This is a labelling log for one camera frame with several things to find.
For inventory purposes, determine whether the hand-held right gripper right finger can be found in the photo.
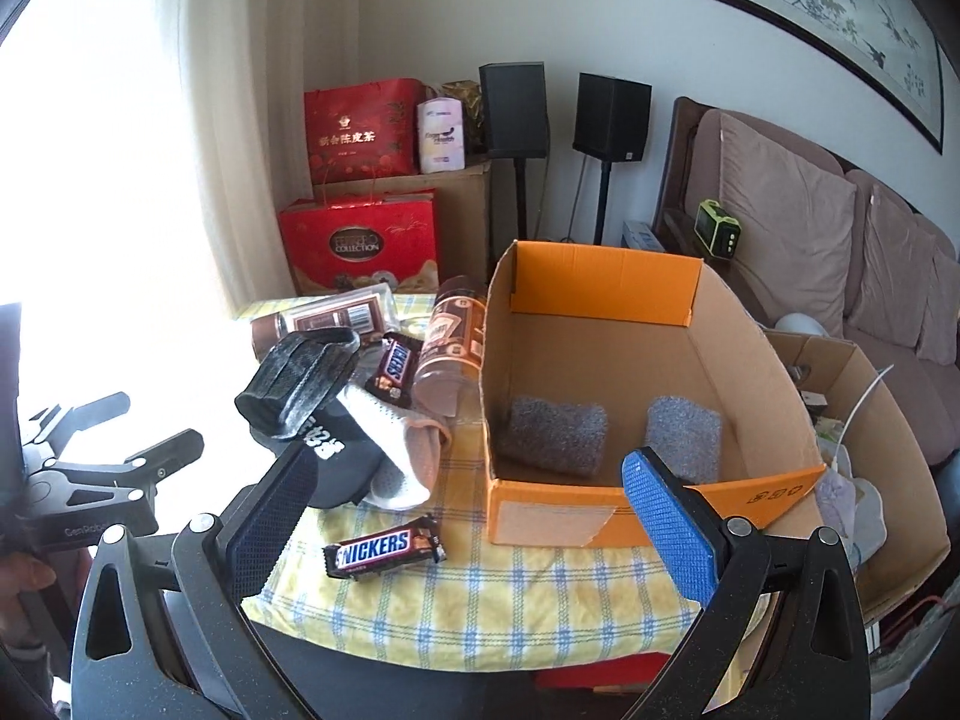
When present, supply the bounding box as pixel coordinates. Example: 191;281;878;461
621;448;871;720

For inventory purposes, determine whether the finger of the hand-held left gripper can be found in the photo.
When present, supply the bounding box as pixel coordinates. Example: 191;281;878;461
15;427;207;550
26;390;132;466

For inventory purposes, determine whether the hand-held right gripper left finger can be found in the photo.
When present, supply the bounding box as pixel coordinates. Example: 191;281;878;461
71;441;331;720

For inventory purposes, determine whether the white mesh cloth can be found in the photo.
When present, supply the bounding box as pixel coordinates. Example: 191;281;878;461
334;382;453;509

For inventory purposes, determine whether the orange cardboard box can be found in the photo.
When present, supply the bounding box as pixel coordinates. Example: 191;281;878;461
480;238;830;550

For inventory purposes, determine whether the clear jar with brown lid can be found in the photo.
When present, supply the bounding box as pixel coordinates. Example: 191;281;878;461
251;285;398;357

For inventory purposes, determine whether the clear jar with copper lid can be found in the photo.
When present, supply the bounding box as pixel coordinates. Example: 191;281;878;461
412;275;490;417

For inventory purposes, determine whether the person's left hand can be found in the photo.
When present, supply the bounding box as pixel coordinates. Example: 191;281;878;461
0;551;57;608

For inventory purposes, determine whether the black cap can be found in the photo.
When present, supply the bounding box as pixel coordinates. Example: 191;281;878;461
251;390;380;509

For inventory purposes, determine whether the grey sponge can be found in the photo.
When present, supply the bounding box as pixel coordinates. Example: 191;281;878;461
645;394;725;485
499;394;608;479

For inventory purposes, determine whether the brown chocolate bar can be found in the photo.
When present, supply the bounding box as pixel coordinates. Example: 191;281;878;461
365;331;426;410
322;514;449;581

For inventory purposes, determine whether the black face mask pack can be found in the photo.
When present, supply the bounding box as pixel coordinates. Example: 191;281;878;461
234;326;362;440

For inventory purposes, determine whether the white plastic bag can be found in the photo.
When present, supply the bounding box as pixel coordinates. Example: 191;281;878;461
814;442;890;563

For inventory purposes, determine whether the yellow checked tablecloth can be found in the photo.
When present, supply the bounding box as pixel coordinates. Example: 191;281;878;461
232;292;721;672

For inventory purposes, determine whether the large open cardboard box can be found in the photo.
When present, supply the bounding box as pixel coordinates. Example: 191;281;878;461
761;326;952;623

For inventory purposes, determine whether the white round object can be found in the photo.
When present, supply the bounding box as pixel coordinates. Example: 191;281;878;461
772;313;830;338

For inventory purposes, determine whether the brown sofa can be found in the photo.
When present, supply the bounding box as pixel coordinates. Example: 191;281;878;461
652;96;960;470

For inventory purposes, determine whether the red chocolate gift bag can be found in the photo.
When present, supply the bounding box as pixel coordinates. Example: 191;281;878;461
277;187;443;297

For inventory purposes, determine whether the small white blue box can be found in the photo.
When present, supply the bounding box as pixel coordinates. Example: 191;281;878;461
622;220;668;252

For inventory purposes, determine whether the green clock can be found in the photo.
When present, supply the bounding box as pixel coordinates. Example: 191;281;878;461
692;199;743;260

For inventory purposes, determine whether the large beige sofa cushion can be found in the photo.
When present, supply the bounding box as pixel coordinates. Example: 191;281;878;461
697;111;860;338

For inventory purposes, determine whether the white curtain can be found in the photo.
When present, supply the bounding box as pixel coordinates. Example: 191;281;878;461
0;0;320;331

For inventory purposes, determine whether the black speaker stand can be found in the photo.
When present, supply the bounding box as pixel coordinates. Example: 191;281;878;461
510;157;530;241
595;157;613;246

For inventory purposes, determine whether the brown cardboard box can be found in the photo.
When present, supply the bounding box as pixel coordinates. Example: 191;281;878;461
315;157;496;301

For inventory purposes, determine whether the red tea gift bag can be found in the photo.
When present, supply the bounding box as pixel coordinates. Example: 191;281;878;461
304;79;425;181

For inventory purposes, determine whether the black speaker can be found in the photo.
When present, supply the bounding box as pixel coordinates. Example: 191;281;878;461
478;61;548;160
573;73;652;164

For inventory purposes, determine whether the white tissue pack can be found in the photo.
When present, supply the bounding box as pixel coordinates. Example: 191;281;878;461
416;96;467;173

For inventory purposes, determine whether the gold wrapped package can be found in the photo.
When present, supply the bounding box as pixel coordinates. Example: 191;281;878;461
439;80;485;155

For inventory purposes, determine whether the framed painting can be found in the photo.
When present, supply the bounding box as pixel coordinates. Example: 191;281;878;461
664;0;944;157

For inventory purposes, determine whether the white cable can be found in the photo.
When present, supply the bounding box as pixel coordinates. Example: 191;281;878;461
832;364;897;466

